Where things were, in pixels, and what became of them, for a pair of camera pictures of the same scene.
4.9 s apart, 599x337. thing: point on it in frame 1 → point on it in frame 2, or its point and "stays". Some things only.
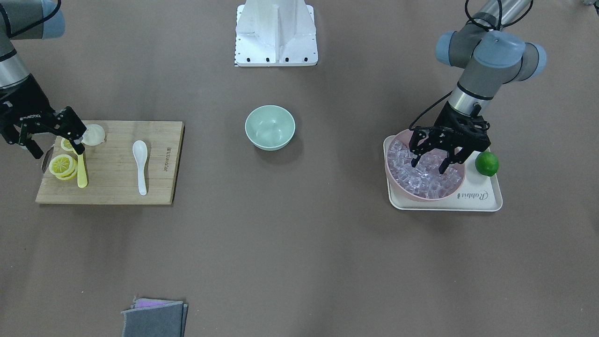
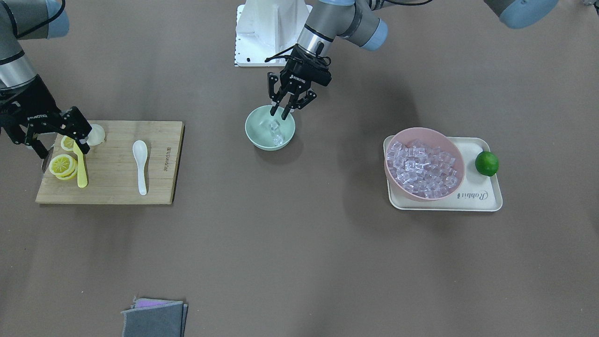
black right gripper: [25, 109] stays
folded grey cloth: [153, 318] stays
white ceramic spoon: [140, 151] stays
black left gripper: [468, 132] → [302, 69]
